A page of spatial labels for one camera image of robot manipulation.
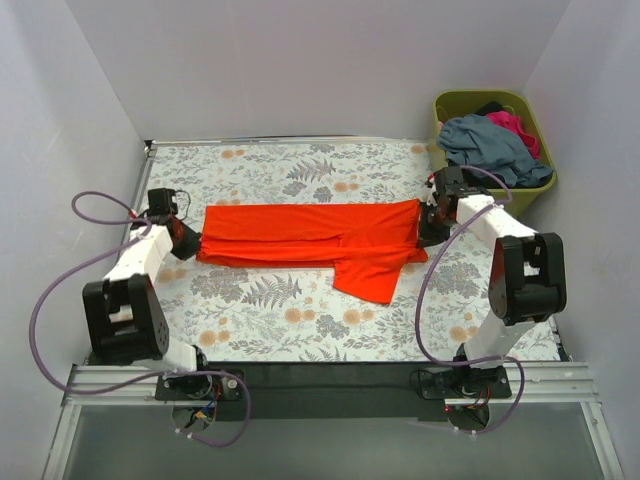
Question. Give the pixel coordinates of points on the grey-blue t-shirt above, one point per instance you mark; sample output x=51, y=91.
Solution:
x=519, y=167

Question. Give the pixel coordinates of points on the aluminium frame rail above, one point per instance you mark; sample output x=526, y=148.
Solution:
x=545, y=383

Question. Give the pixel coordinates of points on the pink t-shirt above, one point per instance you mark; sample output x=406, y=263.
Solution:
x=514, y=124

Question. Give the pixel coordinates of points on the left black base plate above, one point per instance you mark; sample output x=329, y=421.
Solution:
x=201, y=388

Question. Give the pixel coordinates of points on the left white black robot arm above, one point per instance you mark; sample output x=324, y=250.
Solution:
x=126, y=323

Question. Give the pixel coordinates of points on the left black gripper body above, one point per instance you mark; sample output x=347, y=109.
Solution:
x=188, y=245

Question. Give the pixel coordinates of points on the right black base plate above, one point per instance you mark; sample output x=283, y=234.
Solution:
x=438, y=382

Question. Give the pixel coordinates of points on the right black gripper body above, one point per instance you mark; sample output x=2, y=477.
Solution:
x=430, y=228

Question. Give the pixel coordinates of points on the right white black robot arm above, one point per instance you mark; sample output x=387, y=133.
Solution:
x=527, y=283

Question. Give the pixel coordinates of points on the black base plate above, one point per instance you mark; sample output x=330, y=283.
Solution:
x=201, y=388
x=438, y=382

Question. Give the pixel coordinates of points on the orange t-shirt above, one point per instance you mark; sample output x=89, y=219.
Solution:
x=366, y=245

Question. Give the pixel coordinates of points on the floral patterned table mat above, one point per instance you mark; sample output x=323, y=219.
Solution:
x=298, y=315

